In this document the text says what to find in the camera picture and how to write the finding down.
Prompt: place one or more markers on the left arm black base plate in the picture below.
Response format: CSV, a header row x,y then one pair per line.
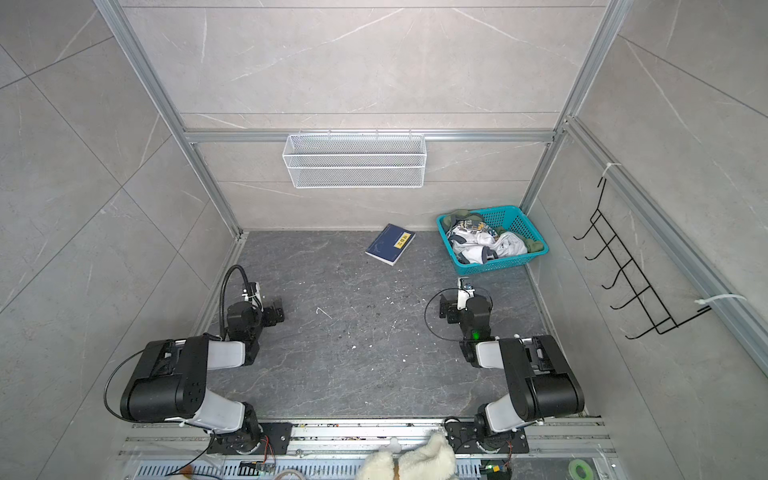
x,y
276,435

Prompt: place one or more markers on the green tape roll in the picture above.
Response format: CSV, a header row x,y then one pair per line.
x,y
579,469

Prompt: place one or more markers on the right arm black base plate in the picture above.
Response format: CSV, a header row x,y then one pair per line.
x,y
467,438

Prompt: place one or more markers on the white fluffy plush toy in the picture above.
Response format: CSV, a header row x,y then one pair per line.
x,y
434,461

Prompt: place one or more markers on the white wire mesh shelf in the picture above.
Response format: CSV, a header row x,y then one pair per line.
x,y
351,161

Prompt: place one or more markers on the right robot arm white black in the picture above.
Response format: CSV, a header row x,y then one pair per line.
x,y
539,380

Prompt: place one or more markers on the navy blue book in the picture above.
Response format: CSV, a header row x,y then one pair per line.
x,y
390,244

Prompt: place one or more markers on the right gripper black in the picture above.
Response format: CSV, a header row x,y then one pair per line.
x,y
450,307

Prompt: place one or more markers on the aluminium mounting rail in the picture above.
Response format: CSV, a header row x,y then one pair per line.
x,y
337,449

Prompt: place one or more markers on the black wire hook rack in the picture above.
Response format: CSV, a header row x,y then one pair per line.
x,y
629,272

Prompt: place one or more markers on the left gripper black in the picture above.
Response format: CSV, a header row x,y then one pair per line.
x,y
273,310

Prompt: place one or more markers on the green tank top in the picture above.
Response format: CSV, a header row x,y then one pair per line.
x,y
449,220

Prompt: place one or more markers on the teal plastic basket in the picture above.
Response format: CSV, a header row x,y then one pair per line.
x,y
510,218

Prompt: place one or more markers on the white tank top navy trim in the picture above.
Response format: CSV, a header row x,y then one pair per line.
x,y
474,242

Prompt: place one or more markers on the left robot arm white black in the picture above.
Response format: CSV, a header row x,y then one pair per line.
x,y
169,382

